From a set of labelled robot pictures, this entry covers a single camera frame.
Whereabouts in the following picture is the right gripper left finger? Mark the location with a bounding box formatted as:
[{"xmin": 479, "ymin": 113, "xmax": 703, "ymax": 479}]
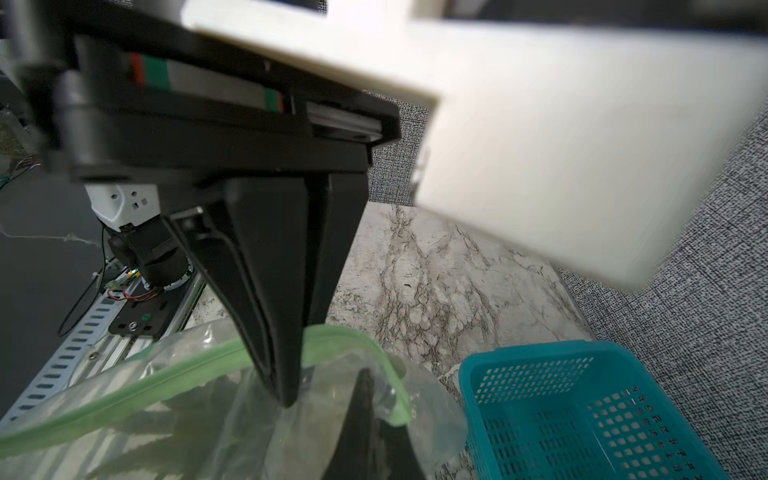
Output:
[{"xmin": 323, "ymin": 369, "xmax": 378, "ymax": 480}]

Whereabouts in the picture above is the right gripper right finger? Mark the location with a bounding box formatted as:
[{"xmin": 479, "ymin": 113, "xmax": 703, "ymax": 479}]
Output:
[{"xmin": 380, "ymin": 431, "xmax": 426, "ymax": 480}]

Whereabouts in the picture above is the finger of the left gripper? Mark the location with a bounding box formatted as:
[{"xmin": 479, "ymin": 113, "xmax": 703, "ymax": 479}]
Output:
[
  {"xmin": 223, "ymin": 173, "xmax": 368, "ymax": 407},
  {"xmin": 170, "ymin": 206, "xmax": 281, "ymax": 396}
]

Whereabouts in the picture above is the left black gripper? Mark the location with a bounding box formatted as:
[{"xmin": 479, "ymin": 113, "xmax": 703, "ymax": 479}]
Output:
[{"xmin": 11, "ymin": 1, "xmax": 401, "ymax": 180}]

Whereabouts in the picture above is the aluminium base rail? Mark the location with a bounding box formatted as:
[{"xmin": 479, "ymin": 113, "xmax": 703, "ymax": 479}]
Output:
[{"xmin": 1, "ymin": 274, "xmax": 206, "ymax": 430}]

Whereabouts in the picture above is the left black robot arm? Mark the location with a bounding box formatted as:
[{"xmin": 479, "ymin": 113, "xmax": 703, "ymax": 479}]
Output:
[{"xmin": 3, "ymin": 1, "xmax": 400, "ymax": 407}]

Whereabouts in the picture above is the teal plastic basket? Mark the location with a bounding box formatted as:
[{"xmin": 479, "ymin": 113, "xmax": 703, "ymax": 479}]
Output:
[{"xmin": 459, "ymin": 341, "xmax": 727, "ymax": 479}]

